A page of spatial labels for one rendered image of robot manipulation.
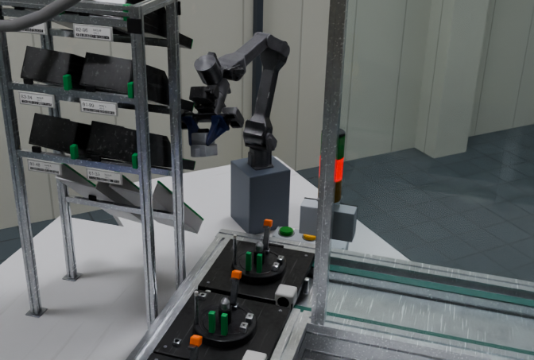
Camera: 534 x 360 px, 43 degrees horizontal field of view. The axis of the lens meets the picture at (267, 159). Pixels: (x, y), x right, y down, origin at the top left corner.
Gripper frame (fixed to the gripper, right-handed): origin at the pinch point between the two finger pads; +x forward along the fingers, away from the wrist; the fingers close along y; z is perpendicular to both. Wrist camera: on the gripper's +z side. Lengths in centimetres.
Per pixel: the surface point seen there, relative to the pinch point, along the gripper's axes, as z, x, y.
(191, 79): -141, -146, -118
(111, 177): 17.7, 24.6, -6.9
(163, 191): 0.1, 17.3, -5.4
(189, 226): -18.5, 16.5, -7.4
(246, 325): -9, 45, 21
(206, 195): -57, -16, -30
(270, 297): -20.5, 33.9, 19.5
